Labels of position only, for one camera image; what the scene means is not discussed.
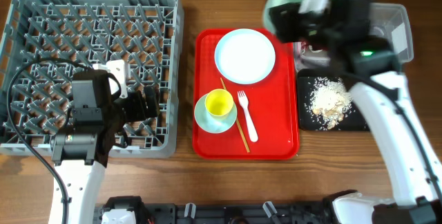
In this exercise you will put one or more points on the light blue plate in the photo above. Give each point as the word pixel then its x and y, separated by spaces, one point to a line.
pixel 244 56

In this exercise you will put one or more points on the white plastic fork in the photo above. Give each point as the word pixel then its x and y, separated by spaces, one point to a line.
pixel 244 103

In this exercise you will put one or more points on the light blue small bowl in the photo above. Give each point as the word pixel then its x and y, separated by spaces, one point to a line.
pixel 209 124

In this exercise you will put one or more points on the rice and food scraps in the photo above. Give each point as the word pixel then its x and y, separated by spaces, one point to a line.
pixel 328 102

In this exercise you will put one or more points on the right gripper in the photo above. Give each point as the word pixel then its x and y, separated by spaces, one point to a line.
pixel 286 28

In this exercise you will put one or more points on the yellow plastic cup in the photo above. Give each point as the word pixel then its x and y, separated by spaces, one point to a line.
pixel 219 103

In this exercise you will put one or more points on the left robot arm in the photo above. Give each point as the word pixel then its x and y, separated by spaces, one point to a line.
pixel 81 147

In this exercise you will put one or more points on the black waste tray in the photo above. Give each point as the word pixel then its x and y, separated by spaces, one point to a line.
pixel 307 80

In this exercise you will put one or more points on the red plastic tray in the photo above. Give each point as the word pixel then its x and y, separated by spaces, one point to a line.
pixel 272 105

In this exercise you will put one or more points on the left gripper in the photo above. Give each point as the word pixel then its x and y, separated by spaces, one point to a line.
pixel 139 113

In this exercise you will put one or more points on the grey dishwasher rack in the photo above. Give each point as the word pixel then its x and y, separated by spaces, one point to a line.
pixel 45 42

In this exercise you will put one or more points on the red sauce packet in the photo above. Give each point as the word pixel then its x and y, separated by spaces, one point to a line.
pixel 299 48

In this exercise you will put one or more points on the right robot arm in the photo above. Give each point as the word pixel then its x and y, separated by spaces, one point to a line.
pixel 379 89

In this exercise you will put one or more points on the clear plastic bin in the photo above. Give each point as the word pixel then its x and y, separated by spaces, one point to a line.
pixel 388 20

